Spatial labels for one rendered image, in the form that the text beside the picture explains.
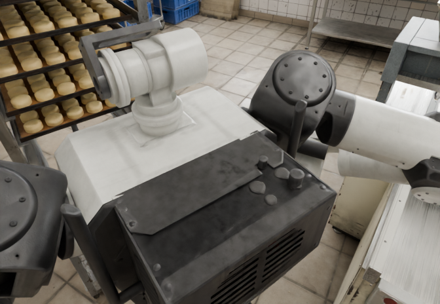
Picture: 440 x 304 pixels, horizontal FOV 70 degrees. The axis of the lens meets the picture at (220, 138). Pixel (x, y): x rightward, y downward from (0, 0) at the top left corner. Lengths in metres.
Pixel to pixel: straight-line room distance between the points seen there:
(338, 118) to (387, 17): 4.19
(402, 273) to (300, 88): 0.67
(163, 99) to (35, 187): 0.16
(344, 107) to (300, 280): 1.44
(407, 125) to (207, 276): 0.38
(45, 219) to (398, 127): 0.47
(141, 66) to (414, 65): 1.22
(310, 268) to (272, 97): 1.54
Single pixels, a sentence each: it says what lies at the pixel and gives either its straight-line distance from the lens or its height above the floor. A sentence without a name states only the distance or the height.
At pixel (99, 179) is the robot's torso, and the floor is 1.38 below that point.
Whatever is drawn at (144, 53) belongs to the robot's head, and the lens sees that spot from 0.35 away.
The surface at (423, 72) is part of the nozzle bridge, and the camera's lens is 1.45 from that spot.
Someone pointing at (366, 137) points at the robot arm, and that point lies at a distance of 0.52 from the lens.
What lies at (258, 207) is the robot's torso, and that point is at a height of 1.38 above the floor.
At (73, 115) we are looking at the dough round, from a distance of 1.08.
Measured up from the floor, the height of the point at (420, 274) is 0.84.
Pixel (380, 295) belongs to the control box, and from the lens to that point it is 0.97.
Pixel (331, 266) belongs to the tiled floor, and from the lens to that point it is 1.94.
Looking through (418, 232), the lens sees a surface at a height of 0.84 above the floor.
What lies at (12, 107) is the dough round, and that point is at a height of 1.13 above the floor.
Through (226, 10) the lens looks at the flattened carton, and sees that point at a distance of 5.01.
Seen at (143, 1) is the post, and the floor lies 1.36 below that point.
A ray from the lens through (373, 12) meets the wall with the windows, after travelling 4.66.
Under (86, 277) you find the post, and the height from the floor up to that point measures 0.29.
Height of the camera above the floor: 1.62
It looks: 40 degrees down
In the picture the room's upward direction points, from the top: straight up
